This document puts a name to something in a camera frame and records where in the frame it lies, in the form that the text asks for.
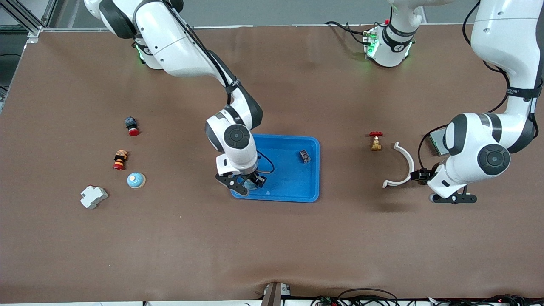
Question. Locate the white circuit breaker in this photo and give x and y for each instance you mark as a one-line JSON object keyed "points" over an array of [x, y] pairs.
{"points": [[93, 197]]}

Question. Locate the short black cylindrical capacitor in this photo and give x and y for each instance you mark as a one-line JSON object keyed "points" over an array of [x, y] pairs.
{"points": [[304, 156]]}

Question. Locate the red pushbutton with orange base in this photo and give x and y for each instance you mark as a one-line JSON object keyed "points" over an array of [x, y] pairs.
{"points": [[120, 160]]}

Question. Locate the silver metal module box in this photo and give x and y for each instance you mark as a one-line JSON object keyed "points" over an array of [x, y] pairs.
{"points": [[435, 142]]}

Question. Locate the silver table edge strip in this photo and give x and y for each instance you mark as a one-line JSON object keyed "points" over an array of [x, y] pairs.
{"points": [[276, 25]]}

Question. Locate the light blue dome bell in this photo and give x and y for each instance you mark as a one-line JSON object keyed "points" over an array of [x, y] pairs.
{"points": [[250, 184], [136, 180]]}

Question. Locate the brown table mat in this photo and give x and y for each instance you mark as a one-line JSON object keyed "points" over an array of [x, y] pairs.
{"points": [[272, 246]]}

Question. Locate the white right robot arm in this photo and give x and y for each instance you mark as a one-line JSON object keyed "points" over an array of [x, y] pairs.
{"points": [[170, 42]]}

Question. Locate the aluminium frame post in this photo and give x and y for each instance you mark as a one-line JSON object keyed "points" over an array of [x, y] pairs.
{"points": [[34, 30]]}

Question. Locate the grey metal mounting bracket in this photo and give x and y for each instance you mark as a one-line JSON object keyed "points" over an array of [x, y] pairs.
{"points": [[274, 295]]}

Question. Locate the red pushbutton with grey base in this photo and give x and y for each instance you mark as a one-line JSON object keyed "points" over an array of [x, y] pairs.
{"points": [[131, 124]]}

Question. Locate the blue plastic tray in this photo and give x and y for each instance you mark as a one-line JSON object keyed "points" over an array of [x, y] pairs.
{"points": [[289, 178]]}

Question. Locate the white curved plastic clamp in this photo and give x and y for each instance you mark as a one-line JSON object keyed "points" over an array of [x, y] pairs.
{"points": [[412, 166]]}

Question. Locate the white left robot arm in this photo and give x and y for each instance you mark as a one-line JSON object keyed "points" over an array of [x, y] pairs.
{"points": [[505, 34]]}

